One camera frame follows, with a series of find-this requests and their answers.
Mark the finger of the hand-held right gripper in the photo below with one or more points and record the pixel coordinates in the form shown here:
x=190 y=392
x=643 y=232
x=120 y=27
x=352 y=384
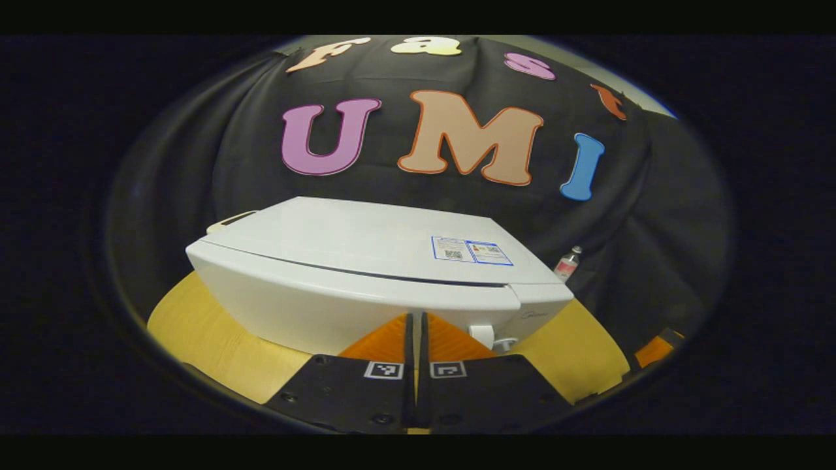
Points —
x=653 y=349

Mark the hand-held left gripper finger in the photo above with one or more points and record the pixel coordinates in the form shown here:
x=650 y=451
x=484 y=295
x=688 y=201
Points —
x=422 y=365
x=409 y=365

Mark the white microwave oven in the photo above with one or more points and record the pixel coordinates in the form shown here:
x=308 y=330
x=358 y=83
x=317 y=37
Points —
x=326 y=261

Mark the clear bottle with pink label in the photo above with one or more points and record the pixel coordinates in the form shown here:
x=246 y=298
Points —
x=567 y=266

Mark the white toaster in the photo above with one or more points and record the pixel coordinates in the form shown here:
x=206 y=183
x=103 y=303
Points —
x=225 y=223

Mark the black backdrop cloth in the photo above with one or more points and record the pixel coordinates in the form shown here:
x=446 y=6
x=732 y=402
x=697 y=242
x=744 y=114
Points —
x=196 y=163

